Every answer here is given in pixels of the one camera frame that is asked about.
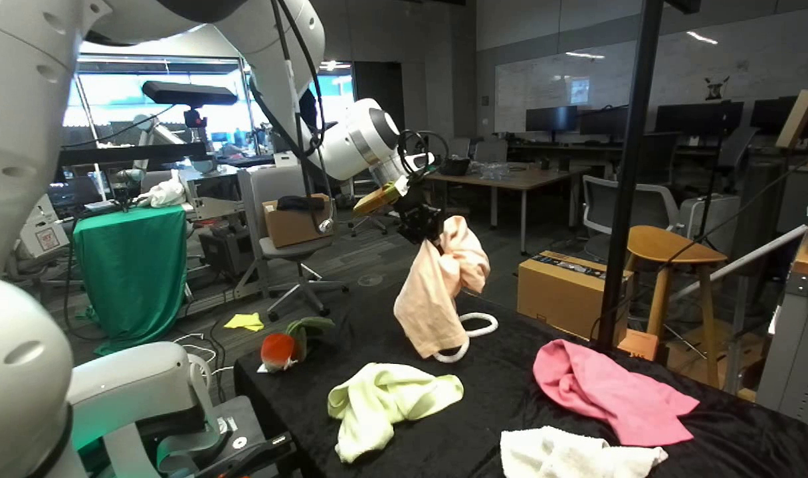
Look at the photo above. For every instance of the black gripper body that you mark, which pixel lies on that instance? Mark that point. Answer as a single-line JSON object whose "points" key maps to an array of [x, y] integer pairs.
{"points": [[418, 221]]}

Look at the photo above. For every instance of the peach cloth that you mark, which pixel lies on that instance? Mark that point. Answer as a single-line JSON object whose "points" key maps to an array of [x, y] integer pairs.
{"points": [[425, 300]]}

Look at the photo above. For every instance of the light green towel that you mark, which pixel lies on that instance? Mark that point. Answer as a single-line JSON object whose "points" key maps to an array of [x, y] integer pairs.
{"points": [[377, 395]]}

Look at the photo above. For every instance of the red plush radish toy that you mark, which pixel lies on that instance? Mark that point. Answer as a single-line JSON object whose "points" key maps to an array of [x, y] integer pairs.
{"points": [[289, 342]]}

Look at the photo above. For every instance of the white towel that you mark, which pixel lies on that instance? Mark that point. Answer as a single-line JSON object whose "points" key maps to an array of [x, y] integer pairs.
{"points": [[550, 451]]}

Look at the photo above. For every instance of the pink towel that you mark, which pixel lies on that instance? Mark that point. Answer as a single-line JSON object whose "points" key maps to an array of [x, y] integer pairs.
{"points": [[635, 407]]}

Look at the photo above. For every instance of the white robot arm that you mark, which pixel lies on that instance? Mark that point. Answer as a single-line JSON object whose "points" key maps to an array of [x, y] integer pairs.
{"points": [[279, 45]]}

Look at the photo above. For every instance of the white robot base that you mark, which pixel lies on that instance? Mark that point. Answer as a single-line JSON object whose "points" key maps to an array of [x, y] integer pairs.
{"points": [[142, 413]]}

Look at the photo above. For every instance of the wooden desk in background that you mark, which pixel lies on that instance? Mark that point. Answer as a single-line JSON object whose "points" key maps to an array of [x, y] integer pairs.
{"points": [[521, 180]]}

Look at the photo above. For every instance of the office chair with box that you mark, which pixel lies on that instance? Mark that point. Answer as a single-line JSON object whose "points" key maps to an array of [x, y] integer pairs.
{"points": [[285, 221]]}

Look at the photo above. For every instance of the cardboard box on floor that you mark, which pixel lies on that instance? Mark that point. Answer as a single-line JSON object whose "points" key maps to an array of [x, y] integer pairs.
{"points": [[561, 289]]}

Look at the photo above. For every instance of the wooden stool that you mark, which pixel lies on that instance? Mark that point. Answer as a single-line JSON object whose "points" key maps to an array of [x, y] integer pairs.
{"points": [[672, 253]]}

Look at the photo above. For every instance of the green draped cloth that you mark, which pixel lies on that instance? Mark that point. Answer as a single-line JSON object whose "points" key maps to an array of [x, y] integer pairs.
{"points": [[134, 267]]}

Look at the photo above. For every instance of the black vertical pole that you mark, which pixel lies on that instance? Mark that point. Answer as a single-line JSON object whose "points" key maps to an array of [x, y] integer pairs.
{"points": [[628, 166]]}

